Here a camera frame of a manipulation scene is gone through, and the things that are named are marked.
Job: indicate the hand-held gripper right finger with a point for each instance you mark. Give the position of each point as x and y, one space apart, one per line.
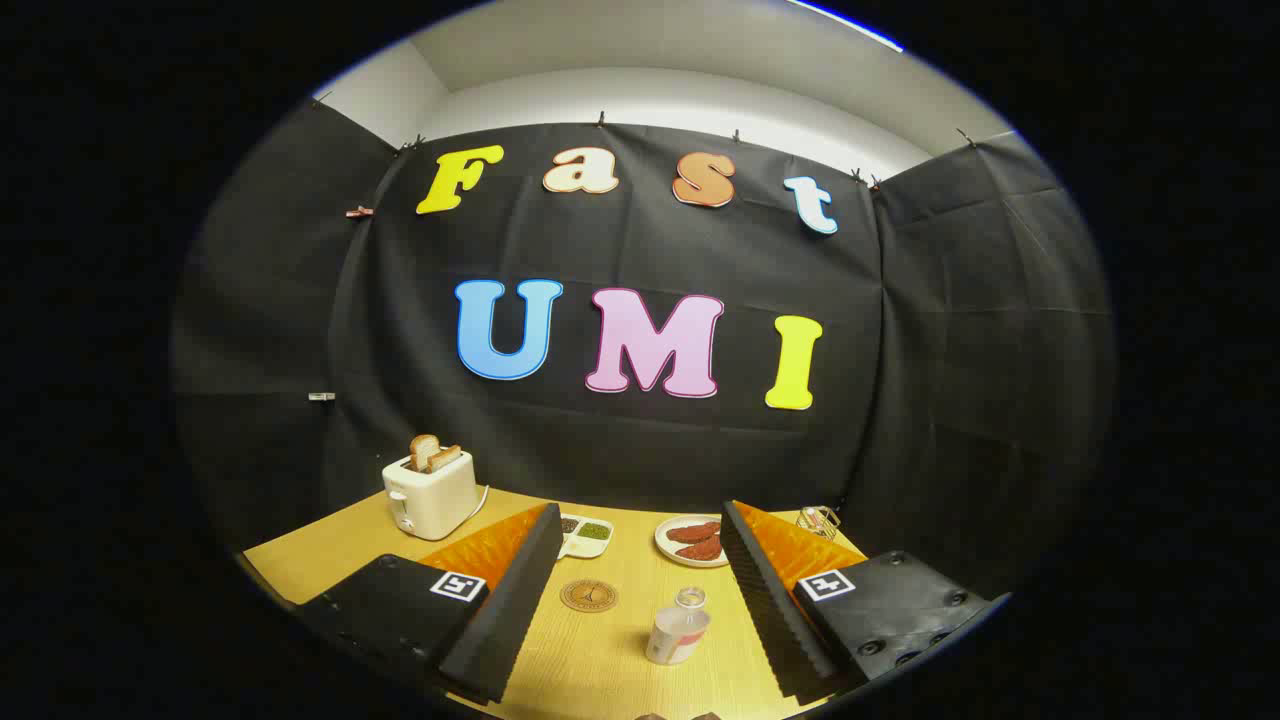
765 600

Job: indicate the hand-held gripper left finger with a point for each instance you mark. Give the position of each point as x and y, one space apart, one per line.
510 610

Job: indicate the round wooden coaster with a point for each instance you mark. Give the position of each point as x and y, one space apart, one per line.
588 596

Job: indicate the clear juice bottle red label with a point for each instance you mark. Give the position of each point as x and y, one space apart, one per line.
676 635

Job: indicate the red meat patty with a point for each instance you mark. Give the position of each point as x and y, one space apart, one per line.
693 531
702 549

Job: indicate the white divided grain dish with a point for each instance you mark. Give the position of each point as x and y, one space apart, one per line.
590 533

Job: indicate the white round plate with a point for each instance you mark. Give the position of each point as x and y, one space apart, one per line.
668 545

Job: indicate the wooden table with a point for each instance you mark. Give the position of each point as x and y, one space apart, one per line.
620 650

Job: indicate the cream toaster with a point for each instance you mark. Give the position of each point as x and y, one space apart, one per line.
432 500

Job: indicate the toast slice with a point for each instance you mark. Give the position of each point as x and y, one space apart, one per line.
421 450
446 457

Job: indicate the black backdrop cloth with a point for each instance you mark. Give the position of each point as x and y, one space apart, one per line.
640 450

